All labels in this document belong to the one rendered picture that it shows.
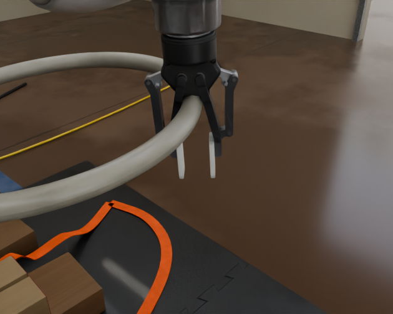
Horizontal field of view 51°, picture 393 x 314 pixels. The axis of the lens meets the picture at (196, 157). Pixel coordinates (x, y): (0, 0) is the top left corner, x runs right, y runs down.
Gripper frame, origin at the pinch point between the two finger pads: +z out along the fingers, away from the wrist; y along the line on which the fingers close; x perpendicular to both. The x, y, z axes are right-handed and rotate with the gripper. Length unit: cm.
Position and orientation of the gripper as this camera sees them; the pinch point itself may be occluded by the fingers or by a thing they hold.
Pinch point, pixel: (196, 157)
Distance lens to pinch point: 66.7
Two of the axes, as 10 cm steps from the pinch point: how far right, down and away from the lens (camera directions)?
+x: -0.3, 5.4, -8.4
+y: -10.0, 0.3, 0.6
